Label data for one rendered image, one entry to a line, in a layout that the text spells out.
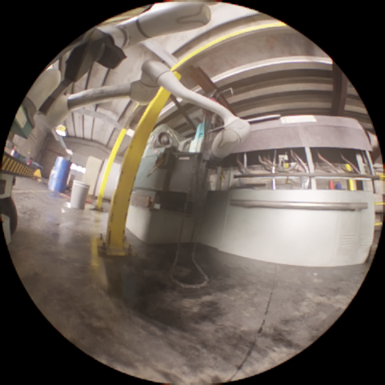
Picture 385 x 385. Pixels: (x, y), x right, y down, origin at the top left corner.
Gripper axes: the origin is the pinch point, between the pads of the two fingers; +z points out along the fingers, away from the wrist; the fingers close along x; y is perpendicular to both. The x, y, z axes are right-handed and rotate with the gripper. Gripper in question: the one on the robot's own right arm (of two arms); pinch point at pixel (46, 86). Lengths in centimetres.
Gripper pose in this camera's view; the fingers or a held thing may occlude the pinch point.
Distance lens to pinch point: 30.2
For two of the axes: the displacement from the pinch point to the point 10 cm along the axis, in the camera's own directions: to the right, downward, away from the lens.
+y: -5.2, -2.4, -8.2
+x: 8.4, 0.5, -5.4
